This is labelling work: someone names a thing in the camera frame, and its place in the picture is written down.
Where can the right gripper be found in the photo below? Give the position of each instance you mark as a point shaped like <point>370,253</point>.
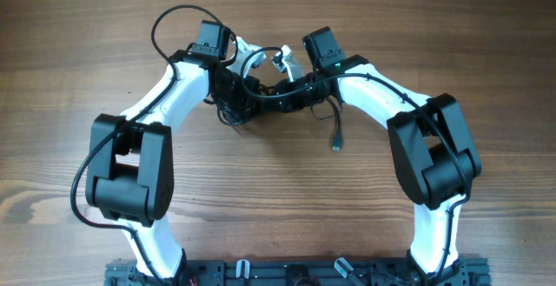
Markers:
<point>288,104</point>

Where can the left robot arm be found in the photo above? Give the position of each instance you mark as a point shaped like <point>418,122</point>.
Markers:
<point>130,169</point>

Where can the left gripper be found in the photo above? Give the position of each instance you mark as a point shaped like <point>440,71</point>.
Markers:
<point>250,88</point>

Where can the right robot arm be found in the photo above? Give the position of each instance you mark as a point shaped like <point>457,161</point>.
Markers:
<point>435,159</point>

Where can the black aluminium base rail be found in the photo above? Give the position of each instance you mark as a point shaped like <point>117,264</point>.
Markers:
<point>382,271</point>

